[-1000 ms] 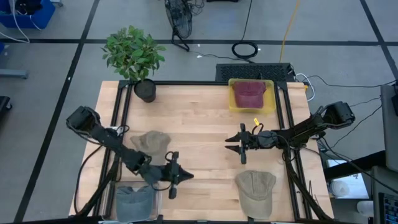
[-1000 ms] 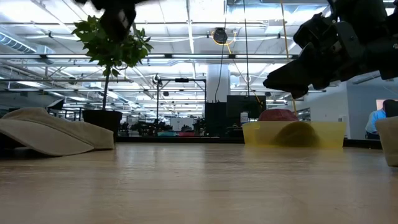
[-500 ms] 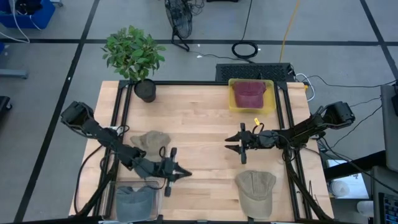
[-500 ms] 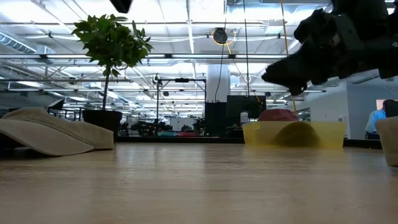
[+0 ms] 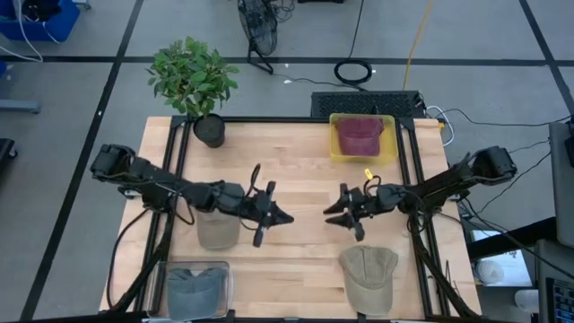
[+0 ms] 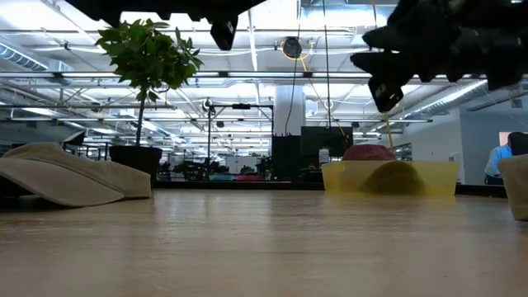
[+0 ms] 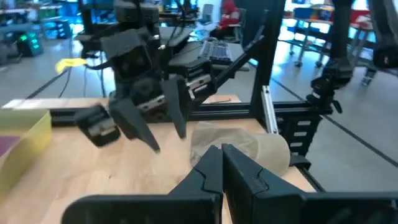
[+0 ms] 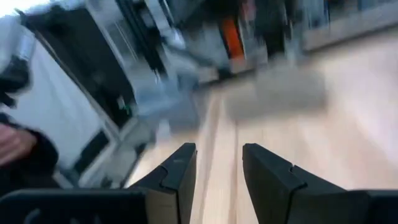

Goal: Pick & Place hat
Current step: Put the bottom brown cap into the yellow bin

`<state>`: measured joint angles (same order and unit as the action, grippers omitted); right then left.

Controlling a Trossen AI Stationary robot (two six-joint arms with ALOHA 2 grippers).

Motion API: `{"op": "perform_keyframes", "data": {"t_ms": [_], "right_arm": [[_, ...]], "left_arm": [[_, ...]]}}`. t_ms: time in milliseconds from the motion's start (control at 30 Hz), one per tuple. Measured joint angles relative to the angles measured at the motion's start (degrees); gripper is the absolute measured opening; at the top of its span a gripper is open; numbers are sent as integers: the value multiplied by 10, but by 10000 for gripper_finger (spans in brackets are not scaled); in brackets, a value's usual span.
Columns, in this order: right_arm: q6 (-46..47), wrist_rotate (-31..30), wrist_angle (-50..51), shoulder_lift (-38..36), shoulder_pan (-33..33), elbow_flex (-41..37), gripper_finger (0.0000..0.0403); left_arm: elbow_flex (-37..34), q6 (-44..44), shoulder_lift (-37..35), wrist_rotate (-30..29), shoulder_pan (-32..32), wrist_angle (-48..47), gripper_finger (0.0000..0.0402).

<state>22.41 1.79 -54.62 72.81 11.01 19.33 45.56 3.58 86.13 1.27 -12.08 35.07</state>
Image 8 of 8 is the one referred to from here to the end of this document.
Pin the tan baseball cap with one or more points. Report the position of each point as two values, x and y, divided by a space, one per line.
280 93

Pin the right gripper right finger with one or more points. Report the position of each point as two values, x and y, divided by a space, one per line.
273 193

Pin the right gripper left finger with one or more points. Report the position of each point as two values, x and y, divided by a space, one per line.
174 186

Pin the person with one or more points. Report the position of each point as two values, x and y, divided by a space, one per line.
43 158

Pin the orange object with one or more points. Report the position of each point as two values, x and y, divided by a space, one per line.
231 37

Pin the person's hand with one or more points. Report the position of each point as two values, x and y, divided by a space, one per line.
15 143

